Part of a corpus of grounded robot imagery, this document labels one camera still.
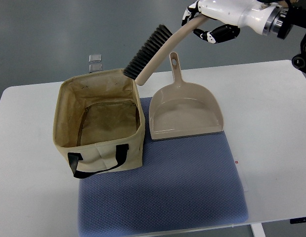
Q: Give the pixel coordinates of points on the black table control panel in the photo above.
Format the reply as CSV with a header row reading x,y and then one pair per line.
x,y
298,220

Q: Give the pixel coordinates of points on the beige plastic dustpan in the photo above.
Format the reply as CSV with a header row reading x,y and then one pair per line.
x,y
183,109

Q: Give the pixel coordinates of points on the white table leg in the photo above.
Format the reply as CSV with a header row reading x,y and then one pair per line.
x,y
257,230

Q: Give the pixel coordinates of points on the blue textured mat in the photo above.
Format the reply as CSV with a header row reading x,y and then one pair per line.
x,y
184,183

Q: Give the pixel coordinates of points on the yellow fabric bag black handle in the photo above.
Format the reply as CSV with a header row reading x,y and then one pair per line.
x,y
99,124

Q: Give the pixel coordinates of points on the lower metal floor plate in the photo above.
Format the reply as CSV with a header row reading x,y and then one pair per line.
x,y
95,67

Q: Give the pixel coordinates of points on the upper metal floor plate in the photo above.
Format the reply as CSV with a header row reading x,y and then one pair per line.
x,y
94,58

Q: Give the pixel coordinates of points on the metal floor plate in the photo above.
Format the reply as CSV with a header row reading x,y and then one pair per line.
x,y
94,58
95,67

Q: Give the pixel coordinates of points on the beige hand broom black bristles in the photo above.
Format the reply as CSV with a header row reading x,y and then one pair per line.
x,y
157,48

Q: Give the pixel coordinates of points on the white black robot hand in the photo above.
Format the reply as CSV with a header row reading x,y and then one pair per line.
x,y
264,18

